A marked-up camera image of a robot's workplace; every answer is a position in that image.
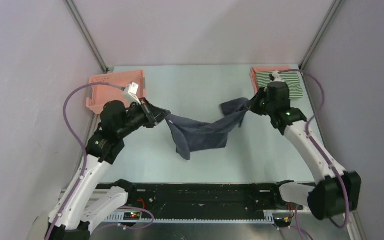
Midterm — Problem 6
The right small circuit board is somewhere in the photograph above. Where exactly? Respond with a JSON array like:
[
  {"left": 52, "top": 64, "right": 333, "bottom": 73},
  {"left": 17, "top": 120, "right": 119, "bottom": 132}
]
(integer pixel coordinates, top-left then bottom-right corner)
[{"left": 273, "top": 217, "right": 293, "bottom": 225}]

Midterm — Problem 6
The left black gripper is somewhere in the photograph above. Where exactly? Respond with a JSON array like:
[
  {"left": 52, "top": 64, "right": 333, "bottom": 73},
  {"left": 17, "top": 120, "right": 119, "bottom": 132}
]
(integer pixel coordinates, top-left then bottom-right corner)
[{"left": 117, "top": 97, "right": 171, "bottom": 138}]

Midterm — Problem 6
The left small circuit board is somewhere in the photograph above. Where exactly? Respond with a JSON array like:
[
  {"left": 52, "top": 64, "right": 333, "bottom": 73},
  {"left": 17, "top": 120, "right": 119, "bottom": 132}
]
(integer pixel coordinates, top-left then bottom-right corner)
[{"left": 123, "top": 212, "right": 142, "bottom": 221}]

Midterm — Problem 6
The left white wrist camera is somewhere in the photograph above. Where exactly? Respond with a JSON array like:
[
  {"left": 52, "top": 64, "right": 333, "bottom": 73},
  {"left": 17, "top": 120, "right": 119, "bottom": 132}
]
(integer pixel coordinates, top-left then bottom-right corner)
[{"left": 122, "top": 82, "right": 143, "bottom": 106}]

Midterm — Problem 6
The aluminium toothed cable duct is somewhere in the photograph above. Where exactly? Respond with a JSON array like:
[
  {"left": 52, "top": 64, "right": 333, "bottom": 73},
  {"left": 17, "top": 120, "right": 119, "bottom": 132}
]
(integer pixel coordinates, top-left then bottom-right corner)
[{"left": 105, "top": 211, "right": 279, "bottom": 225}]

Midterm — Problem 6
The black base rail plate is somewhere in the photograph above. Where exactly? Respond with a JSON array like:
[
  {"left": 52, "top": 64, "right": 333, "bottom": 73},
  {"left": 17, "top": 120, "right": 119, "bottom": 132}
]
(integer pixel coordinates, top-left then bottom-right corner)
[{"left": 95, "top": 180, "right": 315, "bottom": 221}]

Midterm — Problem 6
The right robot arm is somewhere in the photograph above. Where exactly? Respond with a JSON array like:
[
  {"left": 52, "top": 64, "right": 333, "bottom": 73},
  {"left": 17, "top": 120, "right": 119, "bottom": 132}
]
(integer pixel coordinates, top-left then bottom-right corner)
[{"left": 247, "top": 81, "right": 362, "bottom": 220}]

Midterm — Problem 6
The salmon pink t-shirt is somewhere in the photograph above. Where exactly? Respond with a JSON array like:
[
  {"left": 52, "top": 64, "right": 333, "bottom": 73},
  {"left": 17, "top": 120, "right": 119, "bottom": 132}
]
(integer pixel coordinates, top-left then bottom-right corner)
[{"left": 249, "top": 66, "right": 284, "bottom": 94}]

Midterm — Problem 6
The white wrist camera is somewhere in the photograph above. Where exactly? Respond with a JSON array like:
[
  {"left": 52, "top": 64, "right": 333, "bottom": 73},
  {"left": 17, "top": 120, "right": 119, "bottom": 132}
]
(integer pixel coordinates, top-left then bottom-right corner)
[
  {"left": 269, "top": 70, "right": 285, "bottom": 83},
  {"left": 122, "top": 82, "right": 143, "bottom": 106}
]

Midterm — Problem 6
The dark navy garment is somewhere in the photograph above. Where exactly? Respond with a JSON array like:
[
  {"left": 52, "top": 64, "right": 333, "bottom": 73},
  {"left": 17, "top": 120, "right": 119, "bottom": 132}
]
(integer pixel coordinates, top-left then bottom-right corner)
[{"left": 165, "top": 97, "right": 249, "bottom": 161}]

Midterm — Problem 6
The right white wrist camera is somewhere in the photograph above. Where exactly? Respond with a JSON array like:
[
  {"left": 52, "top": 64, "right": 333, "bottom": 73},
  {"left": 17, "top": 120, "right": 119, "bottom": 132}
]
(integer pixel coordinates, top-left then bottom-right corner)
[{"left": 269, "top": 70, "right": 285, "bottom": 83}]

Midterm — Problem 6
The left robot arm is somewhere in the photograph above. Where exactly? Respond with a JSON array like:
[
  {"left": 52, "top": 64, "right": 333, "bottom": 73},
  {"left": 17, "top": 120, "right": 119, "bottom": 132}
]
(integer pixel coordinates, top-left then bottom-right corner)
[{"left": 45, "top": 97, "right": 171, "bottom": 240}]

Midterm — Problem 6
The right aluminium corner post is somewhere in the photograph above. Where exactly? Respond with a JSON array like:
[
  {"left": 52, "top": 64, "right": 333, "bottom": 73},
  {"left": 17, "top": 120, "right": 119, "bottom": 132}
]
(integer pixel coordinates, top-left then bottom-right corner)
[{"left": 299, "top": 0, "right": 346, "bottom": 70}]

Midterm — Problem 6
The pink plastic laundry basket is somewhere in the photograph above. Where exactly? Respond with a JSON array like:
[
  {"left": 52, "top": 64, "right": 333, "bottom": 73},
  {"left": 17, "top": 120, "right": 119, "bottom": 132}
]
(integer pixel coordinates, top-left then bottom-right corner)
[{"left": 86, "top": 69, "right": 146, "bottom": 115}]

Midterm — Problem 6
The left aluminium corner post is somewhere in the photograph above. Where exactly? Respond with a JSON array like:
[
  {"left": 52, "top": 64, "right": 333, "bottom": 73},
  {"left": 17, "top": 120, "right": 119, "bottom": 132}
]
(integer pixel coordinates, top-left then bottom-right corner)
[{"left": 63, "top": 0, "right": 109, "bottom": 74}]

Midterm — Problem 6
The green white striped garment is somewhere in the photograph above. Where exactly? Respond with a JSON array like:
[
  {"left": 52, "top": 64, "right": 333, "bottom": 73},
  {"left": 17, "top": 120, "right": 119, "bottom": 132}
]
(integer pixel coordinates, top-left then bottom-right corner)
[{"left": 255, "top": 71, "right": 304, "bottom": 100}]

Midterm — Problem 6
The small circuit board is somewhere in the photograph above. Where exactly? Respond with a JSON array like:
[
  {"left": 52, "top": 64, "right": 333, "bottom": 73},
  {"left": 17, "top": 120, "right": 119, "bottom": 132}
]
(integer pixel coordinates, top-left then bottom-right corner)
[
  {"left": 273, "top": 217, "right": 293, "bottom": 225},
  {"left": 123, "top": 212, "right": 142, "bottom": 221}
]

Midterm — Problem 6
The aluminium corner post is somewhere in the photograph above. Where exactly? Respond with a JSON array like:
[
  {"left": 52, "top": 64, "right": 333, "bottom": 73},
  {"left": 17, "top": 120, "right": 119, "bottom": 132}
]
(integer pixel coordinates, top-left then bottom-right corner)
[
  {"left": 299, "top": 0, "right": 346, "bottom": 70},
  {"left": 63, "top": 0, "right": 109, "bottom": 74}
]

